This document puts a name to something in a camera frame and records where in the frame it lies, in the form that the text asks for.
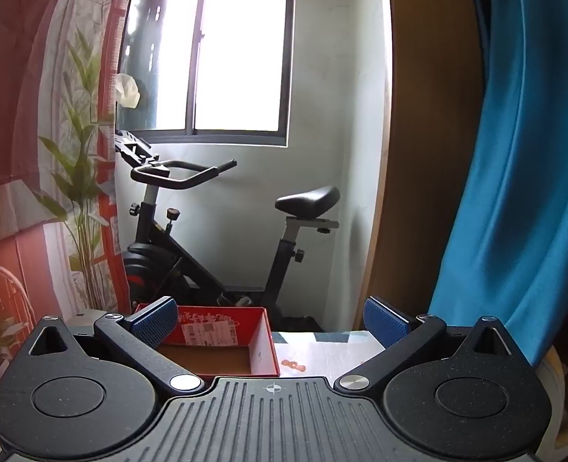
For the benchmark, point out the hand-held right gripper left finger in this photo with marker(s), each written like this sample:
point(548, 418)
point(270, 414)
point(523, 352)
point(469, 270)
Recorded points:
point(153, 323)

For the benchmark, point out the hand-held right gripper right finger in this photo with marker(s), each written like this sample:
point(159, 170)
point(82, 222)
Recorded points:
point(387, 323)

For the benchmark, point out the red cardboard box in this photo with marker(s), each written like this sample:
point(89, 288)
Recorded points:
point(260, 341)

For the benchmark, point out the black exercise bike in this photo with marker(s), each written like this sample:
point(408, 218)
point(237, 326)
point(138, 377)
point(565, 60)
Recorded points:
point(168, 250)

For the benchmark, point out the printed backdrop cloth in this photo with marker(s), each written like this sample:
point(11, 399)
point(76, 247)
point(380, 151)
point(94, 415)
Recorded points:
point(34, 106)

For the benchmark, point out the brown wooden panel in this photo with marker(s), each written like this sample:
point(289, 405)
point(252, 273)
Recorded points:
point(428, 130)

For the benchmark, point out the blue hanging cloth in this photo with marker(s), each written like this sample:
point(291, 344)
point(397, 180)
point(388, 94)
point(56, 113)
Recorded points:
point(529, 154)

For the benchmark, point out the white plastic bag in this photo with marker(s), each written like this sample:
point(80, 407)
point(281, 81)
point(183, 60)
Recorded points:
point(127, 90)

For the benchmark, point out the dark framed window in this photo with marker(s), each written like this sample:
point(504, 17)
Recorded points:
point(240, 48)

